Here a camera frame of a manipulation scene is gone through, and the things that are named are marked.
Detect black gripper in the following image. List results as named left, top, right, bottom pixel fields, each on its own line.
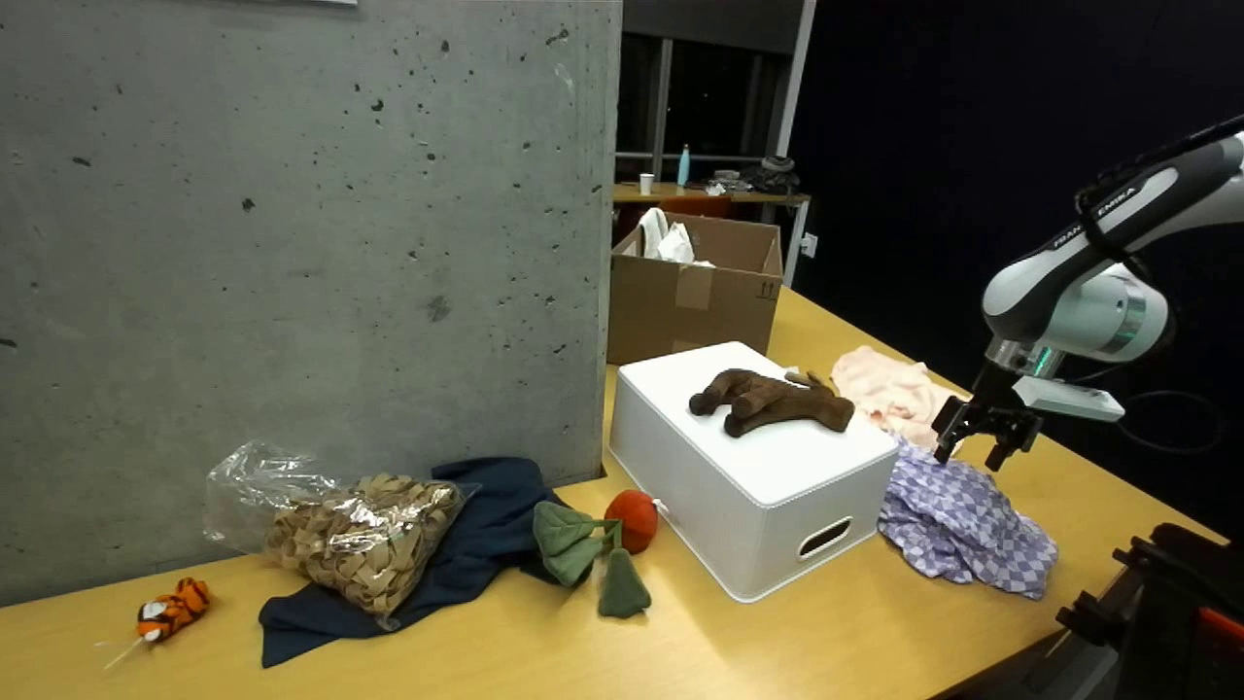
left=929, top=358, right=1044, bottom=473

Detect purple checkered cloth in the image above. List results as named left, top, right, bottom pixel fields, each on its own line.
left=875, top=442, right=1060, bottom=602

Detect pink cloth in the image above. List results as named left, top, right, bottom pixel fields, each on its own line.
left=829, top=344, right=977, bottom=454

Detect brown moose plush toy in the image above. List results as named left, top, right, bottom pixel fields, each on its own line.
left=684, top=366, right=858, bottom=438

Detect white plastic basket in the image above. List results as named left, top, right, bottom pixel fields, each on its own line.
left=608, top=337, right=905, bottom=605

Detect dark blue cloth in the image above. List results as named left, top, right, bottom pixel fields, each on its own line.
left=257, top=450, right=577, bottom=674

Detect small orange tiger toy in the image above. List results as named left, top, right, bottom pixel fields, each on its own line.
left=102, top=574, right=214, bottom=678

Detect brown cardboard box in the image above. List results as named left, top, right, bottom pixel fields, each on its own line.
left=601, top=211, right=790, bottom=368

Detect dark object on desk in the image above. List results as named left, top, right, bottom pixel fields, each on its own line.
left=741, top=152, right=803, bottom=200

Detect red plush vegetable green leaves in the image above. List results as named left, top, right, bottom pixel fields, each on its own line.
left=530, top=486, right=665, bottom=622

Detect white plastic bag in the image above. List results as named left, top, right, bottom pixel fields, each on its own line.
left=634, top=202, right=714, bottom=272

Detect clear bag of corks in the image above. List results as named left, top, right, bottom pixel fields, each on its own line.
left=203, top=438, right=467, bottom=617

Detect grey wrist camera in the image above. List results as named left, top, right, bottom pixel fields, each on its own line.
left=1012, top=368, right=1126, bottom=428

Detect black clamp orange handle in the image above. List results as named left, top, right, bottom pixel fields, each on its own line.
left=1107, top=521, right=1244, bottom=611
left=1055, top=586, right=1244, bottom=700

